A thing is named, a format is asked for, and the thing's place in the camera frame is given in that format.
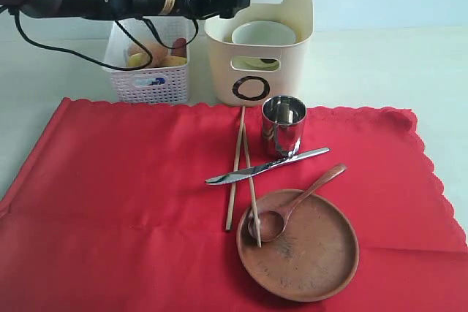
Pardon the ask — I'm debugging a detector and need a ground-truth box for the brown egg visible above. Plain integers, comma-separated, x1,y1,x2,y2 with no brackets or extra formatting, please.
127,44,146,56

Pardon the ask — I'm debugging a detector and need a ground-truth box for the wooden chopstick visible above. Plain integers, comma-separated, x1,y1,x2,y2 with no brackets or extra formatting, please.
242,126,262,248
224,106,246,232

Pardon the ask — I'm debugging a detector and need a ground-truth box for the cream plastic bin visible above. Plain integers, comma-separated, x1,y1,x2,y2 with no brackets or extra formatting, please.
205,0,314,106

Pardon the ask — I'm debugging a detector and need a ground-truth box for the breaded fried chicken piece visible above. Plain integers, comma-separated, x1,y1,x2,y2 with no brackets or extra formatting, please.
145,42,169,68

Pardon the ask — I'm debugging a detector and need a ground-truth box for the red sausage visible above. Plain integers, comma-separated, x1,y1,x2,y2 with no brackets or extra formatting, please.
171,37,186,58

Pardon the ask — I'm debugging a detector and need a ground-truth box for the silver table knife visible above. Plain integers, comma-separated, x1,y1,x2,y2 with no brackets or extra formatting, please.
205,147,330,185

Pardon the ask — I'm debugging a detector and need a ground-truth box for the blue white milk carton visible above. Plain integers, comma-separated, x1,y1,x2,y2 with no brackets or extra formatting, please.
133,77,165,88

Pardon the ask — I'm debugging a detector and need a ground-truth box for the stainless steel cup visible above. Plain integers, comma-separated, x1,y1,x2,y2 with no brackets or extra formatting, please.
261,95,307,158

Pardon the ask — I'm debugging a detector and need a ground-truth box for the wooden spoon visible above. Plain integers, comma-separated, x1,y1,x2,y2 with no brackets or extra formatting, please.
248,164,347,246

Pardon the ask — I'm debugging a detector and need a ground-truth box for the white perforated plastic basket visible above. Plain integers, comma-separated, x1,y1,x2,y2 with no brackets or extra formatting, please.
103,17,195,104

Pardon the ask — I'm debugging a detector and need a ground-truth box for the yellow cheese wedge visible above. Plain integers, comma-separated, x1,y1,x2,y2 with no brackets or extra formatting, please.
160,56,187,67

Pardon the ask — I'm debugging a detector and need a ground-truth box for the yellow lemon with sticker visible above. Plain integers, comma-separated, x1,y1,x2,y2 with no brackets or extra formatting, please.
127,53,151,68

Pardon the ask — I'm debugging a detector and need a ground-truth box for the round wooden plate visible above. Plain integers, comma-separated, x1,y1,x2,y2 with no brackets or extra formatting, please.
236,194,359,302

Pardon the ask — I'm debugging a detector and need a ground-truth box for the red scalloped tablecloth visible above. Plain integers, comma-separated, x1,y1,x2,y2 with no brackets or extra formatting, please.
1,99,467,311

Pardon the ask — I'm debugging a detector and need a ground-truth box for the pale green ceramic bowl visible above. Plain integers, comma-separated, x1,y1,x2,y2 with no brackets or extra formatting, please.
230,20,298,71

